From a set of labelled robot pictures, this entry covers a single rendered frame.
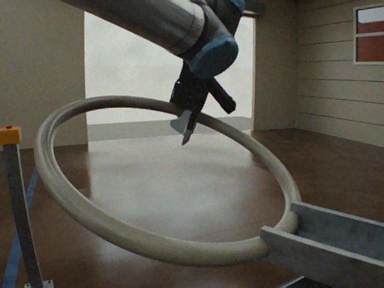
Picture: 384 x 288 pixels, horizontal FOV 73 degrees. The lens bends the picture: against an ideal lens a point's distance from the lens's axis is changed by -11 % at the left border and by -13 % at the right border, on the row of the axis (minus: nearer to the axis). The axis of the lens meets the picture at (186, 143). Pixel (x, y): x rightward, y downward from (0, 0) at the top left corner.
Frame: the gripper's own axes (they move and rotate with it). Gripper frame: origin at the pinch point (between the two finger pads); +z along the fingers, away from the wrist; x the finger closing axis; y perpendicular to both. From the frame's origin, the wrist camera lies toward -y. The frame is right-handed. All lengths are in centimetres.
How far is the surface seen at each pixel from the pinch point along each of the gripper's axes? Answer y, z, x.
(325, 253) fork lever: -23, -12, 43
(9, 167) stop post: 90, 70, -36
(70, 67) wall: 319, 156, -475
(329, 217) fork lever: -26.6, -10.5, 32.6
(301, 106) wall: -232, 131, -796
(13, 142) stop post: 90, 56, -39
